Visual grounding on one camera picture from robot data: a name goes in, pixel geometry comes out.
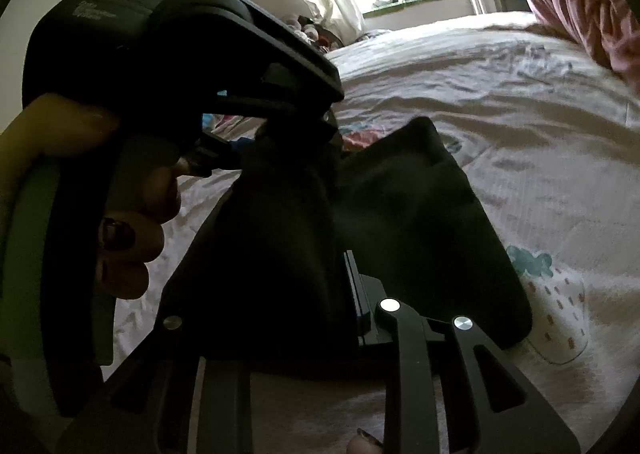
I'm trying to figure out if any person's right hand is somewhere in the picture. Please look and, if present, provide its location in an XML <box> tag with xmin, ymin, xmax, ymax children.
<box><xmin>345</xmin><ymin>428</ymin><xmax>386</xmax><ymax>454</ymax></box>

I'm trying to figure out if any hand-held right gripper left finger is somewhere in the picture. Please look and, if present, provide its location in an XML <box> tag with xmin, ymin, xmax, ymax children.
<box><xmin>55</xmin><ymin>284</ymin><xmax>254</xmax><ymax>454</ymax></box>

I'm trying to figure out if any black sweatshirt with orange cuffs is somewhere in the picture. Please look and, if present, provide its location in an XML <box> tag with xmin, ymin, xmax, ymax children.
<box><xmin>150</xmin><ymin>117</ymin><xmax>533</xmax><ymax>380</ymax></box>

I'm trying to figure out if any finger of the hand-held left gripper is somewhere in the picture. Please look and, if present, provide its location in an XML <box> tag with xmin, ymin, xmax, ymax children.
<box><xmin>177</xmin><ymin>131</ymin><xmax>247</xmax><ymax>180</ymax></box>
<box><xmin>260</xmin><ymin>107</ymin><xmax>344</xmax><ymax>147</ymax></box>

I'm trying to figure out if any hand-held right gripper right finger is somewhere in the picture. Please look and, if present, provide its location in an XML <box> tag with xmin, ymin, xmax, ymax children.
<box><xmin>342</xmin><ymin>249</ymin><xmax>583</xmax><ymax>454</ymax></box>

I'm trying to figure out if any floral patterned cloth pile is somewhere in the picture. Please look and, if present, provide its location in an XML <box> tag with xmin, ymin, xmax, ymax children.
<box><xmin>282</xmin><ymin>14</ymin><xmax>347</xmax><ymax>53</ymax></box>

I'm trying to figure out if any person's left hand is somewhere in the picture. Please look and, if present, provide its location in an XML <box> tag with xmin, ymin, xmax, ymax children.
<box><xmin>0</xmin><ymin>93</ymin><xmax>182</xmax><ymax>305</ymax></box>

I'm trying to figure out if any strawberry print bedsheet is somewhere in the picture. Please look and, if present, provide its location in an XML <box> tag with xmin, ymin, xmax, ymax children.
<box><xmin>100</xmin><ymin>9</ymin><xmax>640</xmax><ymax>454</ymax></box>

